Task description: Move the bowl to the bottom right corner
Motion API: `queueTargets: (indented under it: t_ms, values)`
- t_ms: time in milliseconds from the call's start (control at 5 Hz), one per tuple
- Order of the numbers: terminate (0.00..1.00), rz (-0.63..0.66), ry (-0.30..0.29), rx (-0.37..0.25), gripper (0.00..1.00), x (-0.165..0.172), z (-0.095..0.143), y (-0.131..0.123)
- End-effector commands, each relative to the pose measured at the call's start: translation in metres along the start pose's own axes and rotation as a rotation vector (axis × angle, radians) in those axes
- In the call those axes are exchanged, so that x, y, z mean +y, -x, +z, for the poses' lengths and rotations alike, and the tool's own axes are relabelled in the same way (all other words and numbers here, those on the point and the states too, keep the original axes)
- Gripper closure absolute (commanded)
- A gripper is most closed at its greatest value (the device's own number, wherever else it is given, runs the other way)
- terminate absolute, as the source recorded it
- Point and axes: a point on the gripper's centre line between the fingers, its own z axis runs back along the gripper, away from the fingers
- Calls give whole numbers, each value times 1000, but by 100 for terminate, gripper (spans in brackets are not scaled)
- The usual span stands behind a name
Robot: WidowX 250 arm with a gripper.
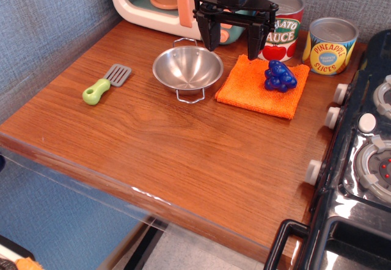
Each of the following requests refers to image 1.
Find tomato sauce can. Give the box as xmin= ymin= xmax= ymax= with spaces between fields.
xmin=258 ymin=0 xmax=305 ymax=62

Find white stove knob lower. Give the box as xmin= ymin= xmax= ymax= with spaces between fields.
xmin=304 ymin=159 xmax=323 ymax=186

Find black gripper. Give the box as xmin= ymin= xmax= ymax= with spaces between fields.
xmin=193 ymin=0 xmax=279 ymax=60

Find green handled grey spatula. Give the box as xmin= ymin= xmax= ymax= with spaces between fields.
xmin=82 ymin=64 xmax=132 ymax=106

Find orange cloth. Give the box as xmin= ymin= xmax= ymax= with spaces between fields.
xmin=214 ymin=54 xmax=310 ymax=120

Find white stove knob upper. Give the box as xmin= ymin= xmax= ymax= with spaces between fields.
xmin=333 ymin=84 xmax=349 ymax=105

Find toy microwave oven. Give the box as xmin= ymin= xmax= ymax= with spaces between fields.
xmin=108 ymin=0 xmax=263 ymax=46

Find pineapple slices can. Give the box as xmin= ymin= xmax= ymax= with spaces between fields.
xmin=302 ymin=17 xmax=359 ymax=75

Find black toy stove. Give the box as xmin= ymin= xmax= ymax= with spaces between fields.
xmin=265 ymin=30 xmax=390 ymax=269

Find metal bowl with handles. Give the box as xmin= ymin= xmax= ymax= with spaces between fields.
xmin=152 ymin=37 xmax=224 ymax=104

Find blue toy grapes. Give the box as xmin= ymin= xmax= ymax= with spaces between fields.
xmin=264 ymin=60 xmax=298 ymax=93

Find white stove knob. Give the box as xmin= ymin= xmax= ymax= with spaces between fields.
xmin=324 ymin=107 xmax=341 ymax=130
xmin=304 ymin=159 xmax=323 ymax=186
xmin=333 ymin=84 xmax=349 ymax=105

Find white stove knob middle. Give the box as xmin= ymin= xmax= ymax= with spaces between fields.
xmin=324 ymin=107 xmax=341 ymax=130

